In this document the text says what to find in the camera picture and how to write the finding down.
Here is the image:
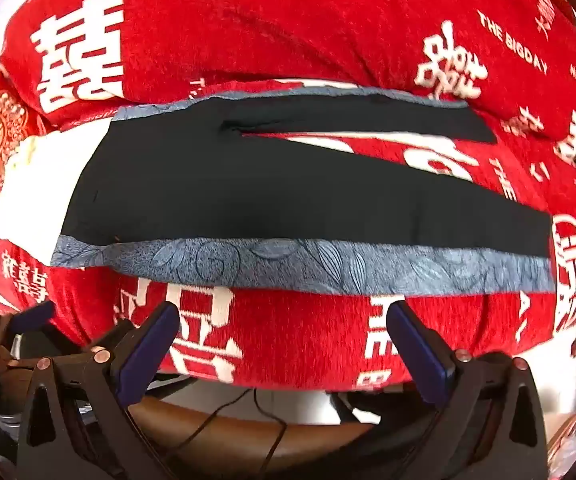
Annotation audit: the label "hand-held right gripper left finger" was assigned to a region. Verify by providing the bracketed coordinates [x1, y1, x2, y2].
[15, 300, 183, 480]

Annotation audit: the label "red printed blanket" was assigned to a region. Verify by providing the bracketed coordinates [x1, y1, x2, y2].
[0, 0, 576, 391]

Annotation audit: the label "black cable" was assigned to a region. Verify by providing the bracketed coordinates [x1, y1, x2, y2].
[163, 387, 289, 476]

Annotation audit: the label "brown wooden frame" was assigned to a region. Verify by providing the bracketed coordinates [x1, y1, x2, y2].
[128, 400, 383, 480]

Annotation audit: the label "black pants with blue trim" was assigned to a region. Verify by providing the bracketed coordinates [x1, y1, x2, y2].
[50, 87, 557, 296]

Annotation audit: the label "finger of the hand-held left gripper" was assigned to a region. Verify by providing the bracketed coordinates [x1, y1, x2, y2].
[0, 300, 56, 376]

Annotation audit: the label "white sheet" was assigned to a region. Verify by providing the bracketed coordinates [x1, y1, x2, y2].
[0, 130, 114, 266]

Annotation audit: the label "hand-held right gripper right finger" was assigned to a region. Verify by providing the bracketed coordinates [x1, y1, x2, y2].
[385, 300, 548, 480]

